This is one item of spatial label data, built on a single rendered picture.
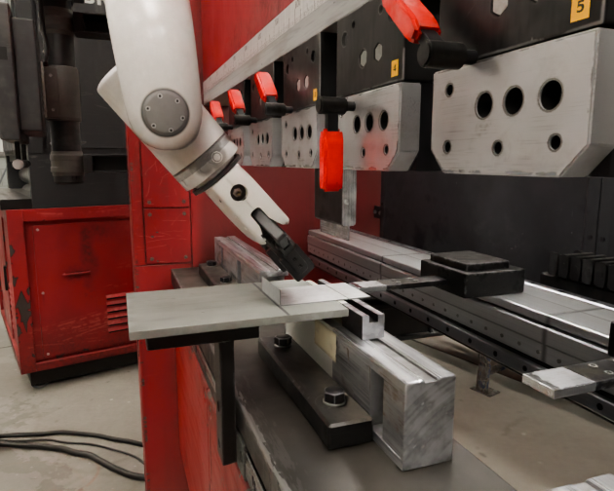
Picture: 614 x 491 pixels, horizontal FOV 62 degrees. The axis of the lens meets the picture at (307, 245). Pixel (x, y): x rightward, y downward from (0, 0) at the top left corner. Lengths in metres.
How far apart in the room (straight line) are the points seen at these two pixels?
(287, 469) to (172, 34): 0.45
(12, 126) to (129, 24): 1.12
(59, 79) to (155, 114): 1.55
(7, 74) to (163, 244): 0.61
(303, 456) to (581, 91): 0.44
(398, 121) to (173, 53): 0.23
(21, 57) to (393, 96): 1.34
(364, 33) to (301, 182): 1.08
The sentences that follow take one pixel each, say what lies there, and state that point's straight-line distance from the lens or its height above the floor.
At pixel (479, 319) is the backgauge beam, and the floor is 0.94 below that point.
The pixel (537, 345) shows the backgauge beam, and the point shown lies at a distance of 0.77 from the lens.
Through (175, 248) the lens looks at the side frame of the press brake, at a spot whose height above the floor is 0.93.
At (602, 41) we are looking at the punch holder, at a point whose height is 1.25.
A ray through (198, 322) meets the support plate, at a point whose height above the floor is 1.00.
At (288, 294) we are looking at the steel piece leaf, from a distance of 0.71.
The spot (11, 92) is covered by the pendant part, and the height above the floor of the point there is 1.37.
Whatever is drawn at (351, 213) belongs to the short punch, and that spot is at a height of 1.12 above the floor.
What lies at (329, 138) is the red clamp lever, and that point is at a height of 1.21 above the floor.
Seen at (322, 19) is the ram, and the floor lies 1.35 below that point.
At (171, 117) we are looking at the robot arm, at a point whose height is 1.23.
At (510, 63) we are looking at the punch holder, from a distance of 0.37.
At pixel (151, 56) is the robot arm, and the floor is 1.28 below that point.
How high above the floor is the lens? 1.18
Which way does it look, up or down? 9 degrees down
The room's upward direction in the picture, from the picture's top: straight up
